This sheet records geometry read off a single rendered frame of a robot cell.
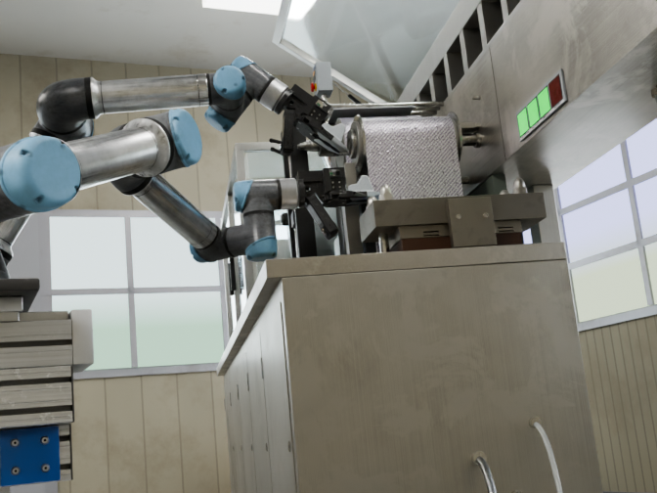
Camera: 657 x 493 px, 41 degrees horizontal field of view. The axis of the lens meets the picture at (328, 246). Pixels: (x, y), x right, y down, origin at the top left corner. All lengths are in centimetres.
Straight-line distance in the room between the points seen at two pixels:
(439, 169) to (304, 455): 83
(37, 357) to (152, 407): 413
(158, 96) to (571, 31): 92
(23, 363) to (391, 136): 113
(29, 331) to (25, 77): 456
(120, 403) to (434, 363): 386
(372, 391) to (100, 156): 71
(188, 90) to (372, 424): 87
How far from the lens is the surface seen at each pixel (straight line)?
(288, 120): 225
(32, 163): 144
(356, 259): 185
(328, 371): 181
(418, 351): 185
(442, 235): 199
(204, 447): 566
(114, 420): 555
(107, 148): 162
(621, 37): 170
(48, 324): 149
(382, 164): 220
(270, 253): 207
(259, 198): 209
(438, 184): 222
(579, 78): 184
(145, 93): 210
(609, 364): 523
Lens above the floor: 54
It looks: 12 degrees up
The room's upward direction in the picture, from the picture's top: 6 degrees counter-clockwise
